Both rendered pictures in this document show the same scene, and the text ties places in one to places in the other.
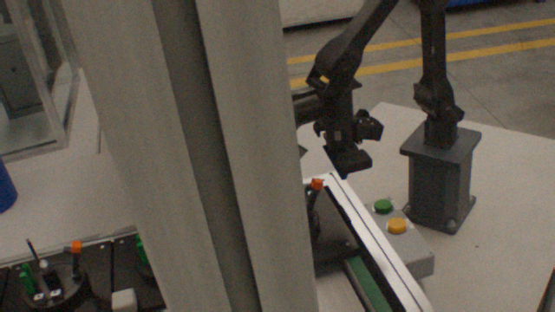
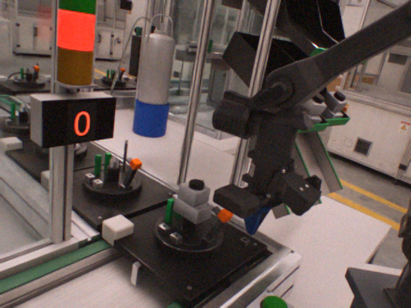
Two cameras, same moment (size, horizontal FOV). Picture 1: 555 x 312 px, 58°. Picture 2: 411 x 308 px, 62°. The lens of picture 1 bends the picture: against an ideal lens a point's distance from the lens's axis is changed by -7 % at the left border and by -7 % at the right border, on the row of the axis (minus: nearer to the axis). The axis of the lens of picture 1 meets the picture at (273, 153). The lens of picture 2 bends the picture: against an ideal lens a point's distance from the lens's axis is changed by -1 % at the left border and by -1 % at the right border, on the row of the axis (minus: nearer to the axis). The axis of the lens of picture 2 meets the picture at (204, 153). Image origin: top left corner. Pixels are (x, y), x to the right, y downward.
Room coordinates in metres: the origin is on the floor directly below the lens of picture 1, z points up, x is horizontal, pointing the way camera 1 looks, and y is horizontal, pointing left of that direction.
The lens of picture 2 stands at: (0.47, -0.44, 1.37)
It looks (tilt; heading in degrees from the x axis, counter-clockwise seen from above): 20 degrees down; 48
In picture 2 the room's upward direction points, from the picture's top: 10 degrees clockwise
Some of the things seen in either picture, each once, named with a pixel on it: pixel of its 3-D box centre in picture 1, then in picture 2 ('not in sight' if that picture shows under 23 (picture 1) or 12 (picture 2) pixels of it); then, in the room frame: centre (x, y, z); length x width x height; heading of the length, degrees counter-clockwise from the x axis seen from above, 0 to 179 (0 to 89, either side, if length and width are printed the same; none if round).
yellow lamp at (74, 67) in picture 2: not in sight; (74, 65); (0.66, 0.08, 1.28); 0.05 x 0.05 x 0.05
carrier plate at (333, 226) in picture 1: (287, 231); (186, 241); (0.87, 0.00, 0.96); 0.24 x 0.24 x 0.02; 10
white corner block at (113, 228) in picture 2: not in sight; (117, 230); (0.75, 0.08, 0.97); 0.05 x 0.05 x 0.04; 10
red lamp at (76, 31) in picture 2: not in sight; (76, 30); (0.66, 0.08, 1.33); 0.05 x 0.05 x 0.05
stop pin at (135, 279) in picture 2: not in sight; (136, 273); (0.74, -0.02, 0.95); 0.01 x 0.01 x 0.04; 10
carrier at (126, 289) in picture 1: (163, 244); (113, 171); (0.82, 0.25, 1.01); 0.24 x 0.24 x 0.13; 10
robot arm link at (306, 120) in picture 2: (337, 95); (279, 128); (0.89, -0.14, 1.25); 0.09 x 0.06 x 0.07; 108
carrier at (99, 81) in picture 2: not in sight; (113, 76); (1.39, 1.45, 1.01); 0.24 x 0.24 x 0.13; 10
